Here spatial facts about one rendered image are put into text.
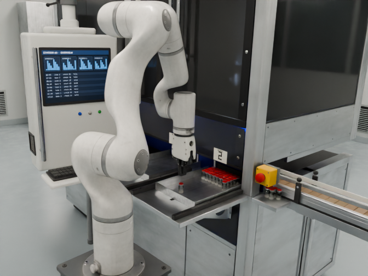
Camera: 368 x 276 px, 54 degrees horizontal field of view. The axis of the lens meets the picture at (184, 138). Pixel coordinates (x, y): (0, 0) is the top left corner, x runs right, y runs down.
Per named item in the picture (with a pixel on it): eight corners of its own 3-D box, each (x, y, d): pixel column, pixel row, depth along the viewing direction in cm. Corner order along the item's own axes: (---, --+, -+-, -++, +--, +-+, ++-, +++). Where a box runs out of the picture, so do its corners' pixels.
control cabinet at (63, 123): (108, 149, 242) (104, 28, 221) (121, 157, 227) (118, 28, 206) (29, 162, 213) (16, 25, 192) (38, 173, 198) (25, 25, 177)
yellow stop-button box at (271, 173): (264, 178, 158) (266, 163, 157) (278, 183, 153) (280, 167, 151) (254, 182, 154) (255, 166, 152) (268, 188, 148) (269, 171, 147)
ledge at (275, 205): (270, 193, 167) (270, 189, 166) (294, 203, 158) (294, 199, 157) (251, 201, 158) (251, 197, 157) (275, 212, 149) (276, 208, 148)
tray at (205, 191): (207, 172, 185) (207, 166, 184) (247, 188, 167) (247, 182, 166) (155, 189, 163) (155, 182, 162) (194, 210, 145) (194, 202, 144)
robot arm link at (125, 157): (107, 173, 109) (151, 184, 101) (79, 173, 98) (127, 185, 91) (134, 11, 109) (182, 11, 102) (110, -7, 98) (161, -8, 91)
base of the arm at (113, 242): (105, 297, 98) (103, 237, 93) (70, 265, 111) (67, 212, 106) (157, 268, 111) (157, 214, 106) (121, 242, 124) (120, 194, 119)
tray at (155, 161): (170, 154, 211) (170, 149, 210) (200, 167, 192) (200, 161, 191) (120, 166, 189) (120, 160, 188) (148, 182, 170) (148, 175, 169)
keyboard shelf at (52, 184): (110, 160, 229) (109, 155, 229) (130, 173, 208) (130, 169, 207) (36, 173, 204) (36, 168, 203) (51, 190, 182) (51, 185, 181)
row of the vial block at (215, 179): (203, 177, 178) (203, 168, 176) (230, 189, 165) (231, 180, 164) (200, 178, 176) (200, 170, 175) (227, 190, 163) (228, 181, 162)
